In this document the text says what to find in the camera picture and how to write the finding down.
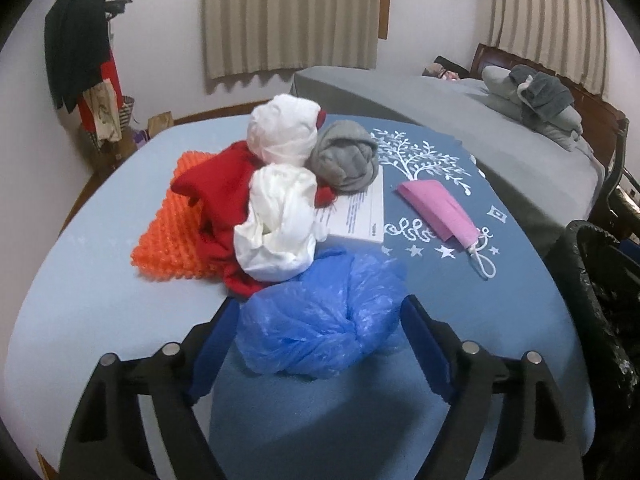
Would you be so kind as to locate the blue plastic bag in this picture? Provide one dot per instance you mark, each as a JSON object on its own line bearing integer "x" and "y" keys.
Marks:
{"x": 310, "y": 320}

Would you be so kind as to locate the pink face mask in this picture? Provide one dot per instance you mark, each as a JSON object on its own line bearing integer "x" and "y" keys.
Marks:
{"x": 435, "y": 205}

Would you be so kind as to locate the striped woven basket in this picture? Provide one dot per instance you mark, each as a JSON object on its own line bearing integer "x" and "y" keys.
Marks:
{"x": 128, "y": 110}

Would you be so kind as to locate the blue printed blanket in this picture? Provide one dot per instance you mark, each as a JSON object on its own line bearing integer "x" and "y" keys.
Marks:
{"x": 100, "y": 210}

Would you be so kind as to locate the beige tote bag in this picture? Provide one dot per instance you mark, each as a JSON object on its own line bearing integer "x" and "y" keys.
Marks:
{"x": 102, "y": 110}

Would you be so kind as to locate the grey knitted cloth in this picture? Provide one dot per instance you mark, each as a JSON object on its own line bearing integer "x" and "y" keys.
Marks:
{"x": 342, "y": 157}

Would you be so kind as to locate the crumpled white plastic bag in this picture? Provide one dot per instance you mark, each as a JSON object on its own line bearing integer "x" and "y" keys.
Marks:
{"x": 275, "y": 220}

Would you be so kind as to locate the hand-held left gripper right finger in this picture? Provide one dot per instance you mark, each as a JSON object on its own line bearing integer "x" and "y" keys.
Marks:
{"x": 425, "y": 355}

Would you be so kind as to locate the white crumpled cloth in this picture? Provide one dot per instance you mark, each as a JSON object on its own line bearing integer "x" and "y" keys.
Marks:
{"x": 282, "y": 125}

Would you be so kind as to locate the dark grey towel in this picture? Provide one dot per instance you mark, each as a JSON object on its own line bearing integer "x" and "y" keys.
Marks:
{"x": 542, "y": 90}

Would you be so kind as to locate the black trash bag bin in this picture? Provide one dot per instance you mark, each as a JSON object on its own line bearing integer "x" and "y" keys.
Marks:
{"x": 600, "y": 310}

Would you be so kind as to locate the grey bed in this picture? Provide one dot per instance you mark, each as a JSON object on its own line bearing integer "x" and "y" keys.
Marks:
{"x": 450, "y": 110}

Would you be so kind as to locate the grey pillow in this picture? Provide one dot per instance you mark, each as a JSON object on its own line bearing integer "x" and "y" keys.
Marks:
{"x": 497, "y": 80}
{"x": 555, "y": 125}

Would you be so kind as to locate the brown paper bag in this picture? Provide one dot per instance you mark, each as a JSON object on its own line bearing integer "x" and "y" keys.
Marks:
{"x": 160, "y": 126}

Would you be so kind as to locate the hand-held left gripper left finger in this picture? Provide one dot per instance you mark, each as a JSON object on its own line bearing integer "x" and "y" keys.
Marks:
{"x": 215, "y": 355}

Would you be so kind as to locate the black hanging coat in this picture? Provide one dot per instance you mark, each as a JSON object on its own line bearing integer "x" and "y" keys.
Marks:
{"x": 75, "y": 45}

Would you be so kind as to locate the white printed paper booklet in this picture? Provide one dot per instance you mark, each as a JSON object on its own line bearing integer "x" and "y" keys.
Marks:
{"x": 360, "y": 215}

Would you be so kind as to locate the beige striped curtain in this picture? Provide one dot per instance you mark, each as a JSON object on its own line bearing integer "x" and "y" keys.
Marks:
{"x": 290, "y": 15}
{"x": 545, "y": 15}

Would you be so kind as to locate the cardboard box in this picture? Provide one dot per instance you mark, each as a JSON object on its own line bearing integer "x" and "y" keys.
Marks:
{"x": 107, "y": 150}

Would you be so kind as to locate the brown wooden headboard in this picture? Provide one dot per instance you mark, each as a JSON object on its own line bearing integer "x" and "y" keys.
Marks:
{"x": 600, "y": 110}

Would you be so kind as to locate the black metal frame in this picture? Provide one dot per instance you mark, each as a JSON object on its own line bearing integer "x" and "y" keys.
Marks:
{"x": 617, "y": 170}

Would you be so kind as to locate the red hanging garment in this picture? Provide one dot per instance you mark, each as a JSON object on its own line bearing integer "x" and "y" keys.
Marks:
{"x": 111, "y": 75}

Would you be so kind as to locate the red knitted scarf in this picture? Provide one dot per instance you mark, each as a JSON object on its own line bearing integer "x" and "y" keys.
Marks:
{"x": 220, "y": 185}

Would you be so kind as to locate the orange foam mesh pad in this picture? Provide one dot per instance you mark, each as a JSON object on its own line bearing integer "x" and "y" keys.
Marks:
{"x": 160, "y": 230}

